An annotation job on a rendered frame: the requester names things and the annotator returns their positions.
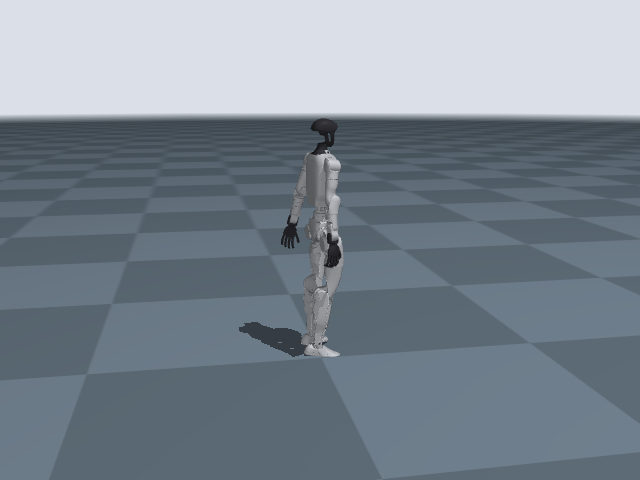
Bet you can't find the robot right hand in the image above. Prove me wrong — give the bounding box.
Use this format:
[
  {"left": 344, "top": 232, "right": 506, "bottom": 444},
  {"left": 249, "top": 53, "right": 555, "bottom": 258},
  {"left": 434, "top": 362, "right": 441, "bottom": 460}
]
[{"left": 323, "top": 233, "right": 341, "bottom": 268}]

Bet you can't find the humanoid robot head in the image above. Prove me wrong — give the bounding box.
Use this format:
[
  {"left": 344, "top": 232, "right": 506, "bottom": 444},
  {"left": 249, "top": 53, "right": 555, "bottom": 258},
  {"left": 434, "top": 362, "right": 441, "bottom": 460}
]
[{"left": 311, "top": 118, "right": 338, "bottom": 155}]

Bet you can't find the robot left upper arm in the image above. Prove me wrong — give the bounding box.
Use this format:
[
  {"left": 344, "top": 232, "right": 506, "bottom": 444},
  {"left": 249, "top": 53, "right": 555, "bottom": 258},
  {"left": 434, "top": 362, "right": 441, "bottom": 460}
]
[{"left": 296, "top": 152, "right": 310, "bottom": 197}]

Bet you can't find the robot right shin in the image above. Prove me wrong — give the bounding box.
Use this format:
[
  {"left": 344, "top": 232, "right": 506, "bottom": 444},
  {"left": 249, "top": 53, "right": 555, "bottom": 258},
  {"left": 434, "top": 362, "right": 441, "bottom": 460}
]
[{"left": 313, "top": 290, "right": 333, "bottom": 349}]

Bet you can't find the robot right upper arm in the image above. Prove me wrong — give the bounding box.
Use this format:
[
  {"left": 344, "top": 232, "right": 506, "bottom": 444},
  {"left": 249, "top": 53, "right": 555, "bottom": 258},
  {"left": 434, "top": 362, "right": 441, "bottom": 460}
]
[{"left": 324, "top": 157, "right": 341, "bottom": 207}]

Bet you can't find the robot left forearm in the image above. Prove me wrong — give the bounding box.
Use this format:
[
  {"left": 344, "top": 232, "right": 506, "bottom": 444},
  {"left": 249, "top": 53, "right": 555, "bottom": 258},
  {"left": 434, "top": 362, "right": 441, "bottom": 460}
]
[{"left": 290, "top": 189, "right": 305, "bottom": 224}]

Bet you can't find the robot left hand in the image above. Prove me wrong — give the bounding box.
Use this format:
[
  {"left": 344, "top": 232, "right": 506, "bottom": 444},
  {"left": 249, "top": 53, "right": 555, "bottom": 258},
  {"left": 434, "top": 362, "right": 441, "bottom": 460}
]
[{"left": 281, "top": 215, "right": 299, "bottom": 249}]

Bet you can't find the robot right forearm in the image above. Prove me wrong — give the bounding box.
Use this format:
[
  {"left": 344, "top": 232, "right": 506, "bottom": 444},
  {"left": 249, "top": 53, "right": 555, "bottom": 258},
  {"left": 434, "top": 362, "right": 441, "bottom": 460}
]
[{"left": 326, "top": 196, "right": 341, "bottom": 241}]

